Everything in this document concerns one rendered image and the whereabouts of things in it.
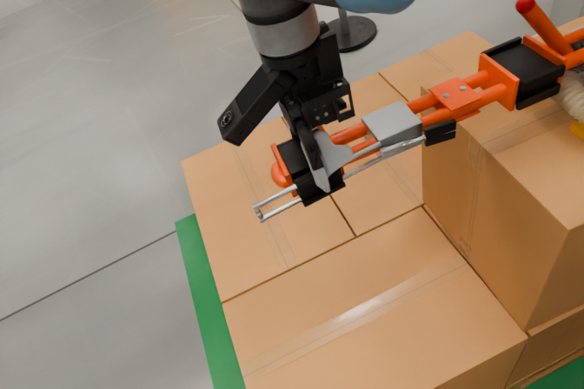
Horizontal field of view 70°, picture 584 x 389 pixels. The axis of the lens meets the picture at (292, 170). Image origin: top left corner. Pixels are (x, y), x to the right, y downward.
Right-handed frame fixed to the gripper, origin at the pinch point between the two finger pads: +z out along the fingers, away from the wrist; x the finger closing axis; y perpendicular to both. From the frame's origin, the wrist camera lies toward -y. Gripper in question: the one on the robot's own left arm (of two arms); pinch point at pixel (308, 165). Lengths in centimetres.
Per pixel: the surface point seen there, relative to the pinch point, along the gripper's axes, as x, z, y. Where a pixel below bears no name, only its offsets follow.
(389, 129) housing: -1.2, -1.2, 12.6
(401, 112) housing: 1.1, -1.2, 15.8
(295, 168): -1.7, -2.1, -2.1
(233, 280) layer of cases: 22, 53, -26
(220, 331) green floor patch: 38, 107, -48
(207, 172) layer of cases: 65, 53, -25
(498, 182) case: -5.0, 17.9, 29.9
